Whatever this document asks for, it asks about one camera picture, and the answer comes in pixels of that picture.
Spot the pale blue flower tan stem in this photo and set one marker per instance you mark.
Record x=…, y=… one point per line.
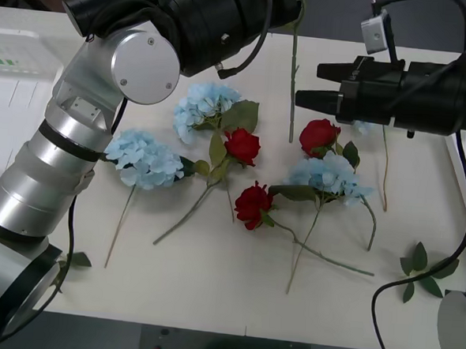
x=363, y=128

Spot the loose twig with two leaves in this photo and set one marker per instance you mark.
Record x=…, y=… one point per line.
x=79, y=260

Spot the pale blue flower small leaves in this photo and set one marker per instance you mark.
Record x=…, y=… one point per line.
x=146, y=161

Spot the red rose with curved stem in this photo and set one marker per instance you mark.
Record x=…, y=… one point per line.
x=316, y=136

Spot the silver and black right arm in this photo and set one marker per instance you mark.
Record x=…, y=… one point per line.
x=431, y=95

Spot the flower with long green stem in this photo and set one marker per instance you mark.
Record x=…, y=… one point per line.
x=293, y=87

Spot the pale blue flower broad leaf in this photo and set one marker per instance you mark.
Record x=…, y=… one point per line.
x=202, y=101

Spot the silver and black left arm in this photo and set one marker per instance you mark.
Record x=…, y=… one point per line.
x=71, y=164

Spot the red rose with bare stem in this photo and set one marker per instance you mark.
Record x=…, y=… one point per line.
x=253, y=205

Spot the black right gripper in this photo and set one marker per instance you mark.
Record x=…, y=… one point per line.
x=372, y=92

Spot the red rose with three leaves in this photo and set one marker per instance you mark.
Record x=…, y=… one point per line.
x=242, y=145

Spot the pale blue flower dark leaf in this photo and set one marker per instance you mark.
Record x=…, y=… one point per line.
x=332, y=176

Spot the pale grey right wrist camera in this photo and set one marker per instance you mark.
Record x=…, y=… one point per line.
x=374, y=33

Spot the shallow white box with flowers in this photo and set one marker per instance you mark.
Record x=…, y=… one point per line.
x=8, y=101

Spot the small black knob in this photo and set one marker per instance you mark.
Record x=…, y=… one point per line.
x=164, y=332

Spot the loose twig with five leaves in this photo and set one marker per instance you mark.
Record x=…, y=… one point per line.
x=419, y=257

